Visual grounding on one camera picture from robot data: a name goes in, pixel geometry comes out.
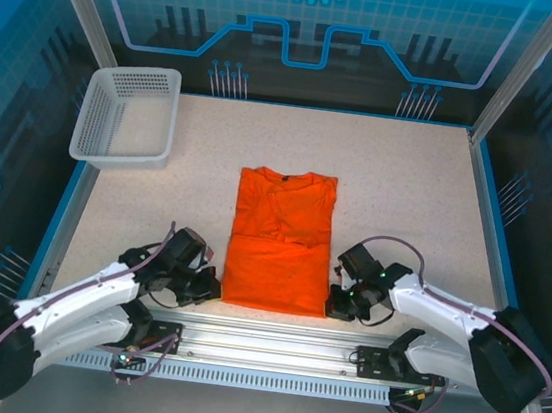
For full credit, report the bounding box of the orange t-shirt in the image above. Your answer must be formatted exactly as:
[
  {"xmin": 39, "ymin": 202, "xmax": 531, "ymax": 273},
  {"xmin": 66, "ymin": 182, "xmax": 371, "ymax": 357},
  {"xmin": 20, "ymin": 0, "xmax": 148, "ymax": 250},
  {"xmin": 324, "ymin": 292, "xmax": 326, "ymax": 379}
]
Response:
[{"xmin": 217, "ymin": 161, "xmax": 344, "ymax": 319}]

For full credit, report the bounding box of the small green LED board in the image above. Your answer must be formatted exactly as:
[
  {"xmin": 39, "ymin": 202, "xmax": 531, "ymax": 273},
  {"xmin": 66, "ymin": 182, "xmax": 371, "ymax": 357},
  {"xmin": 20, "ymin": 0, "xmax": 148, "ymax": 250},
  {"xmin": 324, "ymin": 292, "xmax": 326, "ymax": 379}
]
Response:
[
  {"xmin": 113, "ymin": 345, "xmax": 148, "ymax": 371},
  {"xmin": 397, "ymin": 381, "xmax": 437, "ymax": 404}
]

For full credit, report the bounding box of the white perforated plastic basket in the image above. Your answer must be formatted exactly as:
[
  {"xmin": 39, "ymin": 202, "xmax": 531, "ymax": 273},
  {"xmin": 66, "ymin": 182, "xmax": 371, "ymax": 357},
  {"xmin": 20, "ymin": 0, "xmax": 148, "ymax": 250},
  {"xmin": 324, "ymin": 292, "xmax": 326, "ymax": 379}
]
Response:
[{"xmin": 67, "ymin": 57, "xmax": 184, "ymax": 178}]

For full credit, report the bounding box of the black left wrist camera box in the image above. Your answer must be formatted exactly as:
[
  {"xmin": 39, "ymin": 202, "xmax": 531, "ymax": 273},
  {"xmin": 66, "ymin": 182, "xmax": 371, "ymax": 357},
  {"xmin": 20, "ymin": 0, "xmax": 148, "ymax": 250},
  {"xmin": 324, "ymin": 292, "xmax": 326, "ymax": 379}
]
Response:
[{"xmin": 167, "ymin": 226, "xmax": 218, "ymax": 270}]

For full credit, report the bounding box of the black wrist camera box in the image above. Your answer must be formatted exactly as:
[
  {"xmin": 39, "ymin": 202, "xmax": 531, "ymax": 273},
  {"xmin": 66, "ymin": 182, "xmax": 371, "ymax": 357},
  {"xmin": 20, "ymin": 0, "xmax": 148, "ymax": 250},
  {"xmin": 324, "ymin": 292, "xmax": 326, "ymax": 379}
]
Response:
[
  {"xmin": 335, "ymin": 241, "xmax": 387, "ymax": 283},
  {"xmin": 167, "ymin": 226, "xmax": 218, "ymax": 270}
]

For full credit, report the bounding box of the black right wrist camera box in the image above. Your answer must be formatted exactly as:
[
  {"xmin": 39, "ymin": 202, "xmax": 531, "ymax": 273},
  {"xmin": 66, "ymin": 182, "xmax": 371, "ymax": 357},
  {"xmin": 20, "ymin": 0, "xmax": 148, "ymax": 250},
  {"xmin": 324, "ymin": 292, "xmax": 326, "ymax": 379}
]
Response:
[{"xmin": 335, "ymin": 241, "xmax": 387, "ymax": 283}]

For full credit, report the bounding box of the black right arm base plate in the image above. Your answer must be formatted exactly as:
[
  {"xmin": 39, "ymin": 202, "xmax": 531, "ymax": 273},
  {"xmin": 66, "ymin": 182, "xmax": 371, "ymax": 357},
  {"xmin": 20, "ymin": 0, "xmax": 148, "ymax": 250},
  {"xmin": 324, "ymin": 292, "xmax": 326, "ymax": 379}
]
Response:
[{"xmin": 353, "ymin": 343, "xmax": 450, "ymax": 389}]

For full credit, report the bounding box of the aluminium mounting rail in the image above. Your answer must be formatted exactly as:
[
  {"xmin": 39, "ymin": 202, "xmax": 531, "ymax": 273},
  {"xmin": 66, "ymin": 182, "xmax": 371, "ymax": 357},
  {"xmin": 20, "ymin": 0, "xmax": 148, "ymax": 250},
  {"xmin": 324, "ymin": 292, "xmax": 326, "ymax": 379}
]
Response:
[{"xmin": 136, "ymin": 304, "xmax": 534, "ymax": 406}]

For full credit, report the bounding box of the slotted grey cable duct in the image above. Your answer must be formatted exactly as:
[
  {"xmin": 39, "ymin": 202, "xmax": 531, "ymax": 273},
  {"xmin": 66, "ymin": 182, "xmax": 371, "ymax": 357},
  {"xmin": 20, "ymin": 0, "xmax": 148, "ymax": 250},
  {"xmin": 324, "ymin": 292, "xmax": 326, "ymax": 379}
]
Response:
[{"xmin": 57, "ymin": 344, "xmax": 394, "ymax": 408}]

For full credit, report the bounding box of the aluminium frame post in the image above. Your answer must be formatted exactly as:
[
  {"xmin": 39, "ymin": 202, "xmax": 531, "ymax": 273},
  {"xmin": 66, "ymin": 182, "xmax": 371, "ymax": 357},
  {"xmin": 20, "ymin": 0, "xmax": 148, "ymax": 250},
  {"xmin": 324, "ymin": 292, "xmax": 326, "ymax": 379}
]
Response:
[
  {"xmin": 469, "ymin": 0, "xmax": 552, "ymax": 155},
  {"xmin": 26, "ymin": 0, "xmax": 127, "ymax": 72}
]

